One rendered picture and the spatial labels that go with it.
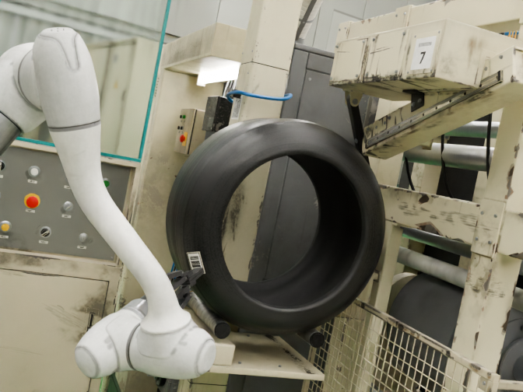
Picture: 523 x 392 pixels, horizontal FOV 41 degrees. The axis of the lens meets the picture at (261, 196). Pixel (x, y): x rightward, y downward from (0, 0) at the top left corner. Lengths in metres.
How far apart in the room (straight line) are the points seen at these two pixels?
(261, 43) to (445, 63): 0.67
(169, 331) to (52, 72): 0.54
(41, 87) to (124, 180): 1.17
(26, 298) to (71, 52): 1.29
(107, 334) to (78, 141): 0.40
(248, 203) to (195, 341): 0.89
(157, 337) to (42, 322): 1.16
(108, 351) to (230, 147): 0.63
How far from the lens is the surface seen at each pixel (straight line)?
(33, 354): 2.54
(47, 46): 1.35
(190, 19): 11.79
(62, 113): 1.35
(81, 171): 1.38
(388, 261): 2.38
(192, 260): 1.79
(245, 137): 1.80
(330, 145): 1.86
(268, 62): 2.21
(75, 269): 2.48
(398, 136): 2.09
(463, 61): 1.79
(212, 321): 1.89
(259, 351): 2.11
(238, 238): 2.21
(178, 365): 1.39
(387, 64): 1.95
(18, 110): 1.47
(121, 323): 1.49
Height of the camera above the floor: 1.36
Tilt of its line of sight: 3 degrees down
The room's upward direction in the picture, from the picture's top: 11 degrees clockwise
